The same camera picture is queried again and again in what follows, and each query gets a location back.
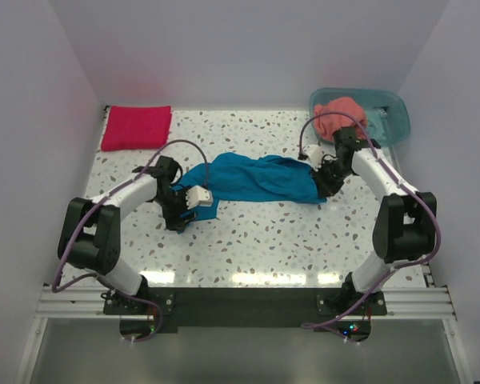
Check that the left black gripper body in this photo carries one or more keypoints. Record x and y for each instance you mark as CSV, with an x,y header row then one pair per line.
x,y
173,206

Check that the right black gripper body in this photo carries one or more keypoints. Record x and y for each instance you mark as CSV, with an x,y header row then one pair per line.
x,y
330,175

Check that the blue t shirt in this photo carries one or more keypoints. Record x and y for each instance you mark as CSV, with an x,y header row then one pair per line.
x,y
233,177

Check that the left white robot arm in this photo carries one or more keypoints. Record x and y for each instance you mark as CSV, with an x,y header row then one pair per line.
x,y
91,233

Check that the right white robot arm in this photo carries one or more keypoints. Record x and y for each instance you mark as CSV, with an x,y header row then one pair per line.
x,y
405,229

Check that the salmon t shirt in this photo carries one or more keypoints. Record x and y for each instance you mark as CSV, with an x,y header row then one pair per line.
x,y
336,114

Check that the teal plastic bin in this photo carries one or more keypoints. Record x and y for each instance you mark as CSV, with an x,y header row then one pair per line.
x,y
388,119

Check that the folded red t shirt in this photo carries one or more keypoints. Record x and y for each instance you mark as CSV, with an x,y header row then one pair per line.
x,y
136,128

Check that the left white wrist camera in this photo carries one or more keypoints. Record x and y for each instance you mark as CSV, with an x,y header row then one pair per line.
x,y
198,196

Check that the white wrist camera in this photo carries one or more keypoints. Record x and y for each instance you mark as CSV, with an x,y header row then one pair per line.
x,y
198,196
312,155

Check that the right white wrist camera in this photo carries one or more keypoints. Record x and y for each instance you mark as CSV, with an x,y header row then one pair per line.
x,y
312,155

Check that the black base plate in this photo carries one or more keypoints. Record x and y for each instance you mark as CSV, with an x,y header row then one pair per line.
x,y
167,310

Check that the aluminium rail frame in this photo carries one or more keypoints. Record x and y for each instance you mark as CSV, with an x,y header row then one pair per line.
x,y
431,303

